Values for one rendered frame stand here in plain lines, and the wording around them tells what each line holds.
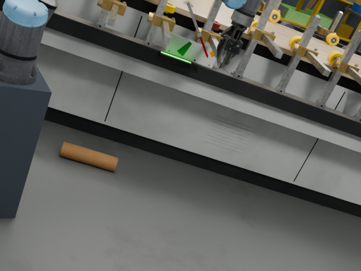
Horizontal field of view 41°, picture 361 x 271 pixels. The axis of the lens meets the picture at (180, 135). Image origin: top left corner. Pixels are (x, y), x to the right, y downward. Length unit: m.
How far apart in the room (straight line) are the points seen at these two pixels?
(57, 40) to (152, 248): 1.12
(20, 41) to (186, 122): 1.36
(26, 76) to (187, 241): 1.11
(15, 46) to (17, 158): 0.44
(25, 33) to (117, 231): 0.99
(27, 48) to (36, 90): 0.15
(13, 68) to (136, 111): 1.17
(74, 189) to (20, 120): 0.66
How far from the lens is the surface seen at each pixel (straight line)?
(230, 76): 2.53
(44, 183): 2.41
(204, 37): 2.47
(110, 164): 2.60
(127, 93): 2.79
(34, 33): 1.79
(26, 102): 1.84
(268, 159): 3.08
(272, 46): 2.33
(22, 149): 1.95
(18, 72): 1.82
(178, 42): 2.46
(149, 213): 2.45
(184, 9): 2.60
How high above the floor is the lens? 1.36
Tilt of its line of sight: 24 degrees down
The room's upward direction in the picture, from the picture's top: 23 degrees clockwise
